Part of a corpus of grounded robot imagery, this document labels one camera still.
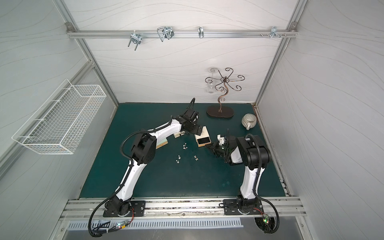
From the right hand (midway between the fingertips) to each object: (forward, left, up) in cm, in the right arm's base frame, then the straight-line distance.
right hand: (205, 145), depth 95 cm
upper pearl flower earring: (0, +14, -2) cm, 14 cm away
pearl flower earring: (-2, +14, -1) cm, 14 cm away
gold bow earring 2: (-9, +5, -1) cm, 11 cm away
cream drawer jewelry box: (+3, +1, +3) cm, 4 cm away
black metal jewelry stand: (+31, -9, 0) cm, 32 cm away
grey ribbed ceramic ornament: (+21, -32, 0) cm, 38 cm away
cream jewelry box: (+7, +18, +1) cm, 20 cm away
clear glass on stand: (+26, -2, +31) cm, 40 cm away
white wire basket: (-10, +69, +32) cm, 76 cm away
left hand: (+11, +6, +2) cm, 12 cm away
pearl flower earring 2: (-8, +16, -2) cm, 18 cm away
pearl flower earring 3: (-11, +16, -2) cm, 20 cm away
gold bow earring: (-7, +6, -2) cm, 10 cm away
